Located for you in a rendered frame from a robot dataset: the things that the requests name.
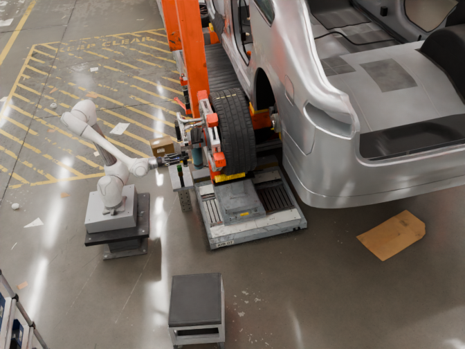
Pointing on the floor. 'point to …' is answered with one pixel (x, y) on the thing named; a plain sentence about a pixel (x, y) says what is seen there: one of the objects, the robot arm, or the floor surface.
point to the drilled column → (185, 200)
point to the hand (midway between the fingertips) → (183, 156)
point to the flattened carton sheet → (393, 235)
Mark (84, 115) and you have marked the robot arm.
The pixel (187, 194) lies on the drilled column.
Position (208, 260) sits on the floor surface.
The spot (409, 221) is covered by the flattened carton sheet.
